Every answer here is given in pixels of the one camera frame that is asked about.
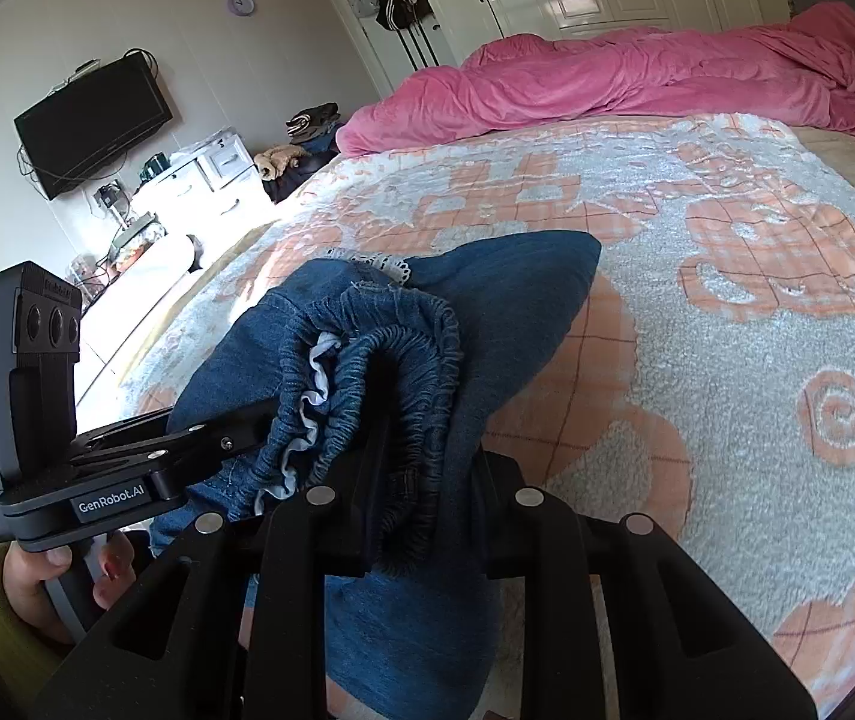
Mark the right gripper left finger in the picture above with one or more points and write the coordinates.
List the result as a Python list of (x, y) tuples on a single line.
[(230, 621)]

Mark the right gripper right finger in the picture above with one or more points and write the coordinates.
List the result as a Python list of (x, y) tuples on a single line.
[(619, 621)]

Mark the blue denim lace-hem pants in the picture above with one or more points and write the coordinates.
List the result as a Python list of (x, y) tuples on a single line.
[(421, 353)]

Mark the left hand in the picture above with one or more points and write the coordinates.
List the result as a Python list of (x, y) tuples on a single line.
[(24, 576)]

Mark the white orange floral blanket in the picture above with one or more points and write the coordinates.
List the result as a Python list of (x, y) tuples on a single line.
[(709, 381)]

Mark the white drawer cabinet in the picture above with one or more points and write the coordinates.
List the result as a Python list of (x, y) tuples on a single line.
[(209, 191)]

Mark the white door with hangings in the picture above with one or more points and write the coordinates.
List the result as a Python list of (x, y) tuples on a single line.
[(396, 38)]

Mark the pink duvet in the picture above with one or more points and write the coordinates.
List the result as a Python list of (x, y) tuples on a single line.
[(800, 73)]

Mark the wall-mounted black television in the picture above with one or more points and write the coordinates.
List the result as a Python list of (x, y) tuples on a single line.
[(92, 121)]

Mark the purple wall clock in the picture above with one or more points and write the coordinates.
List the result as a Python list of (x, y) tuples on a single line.
[(242, 8)]

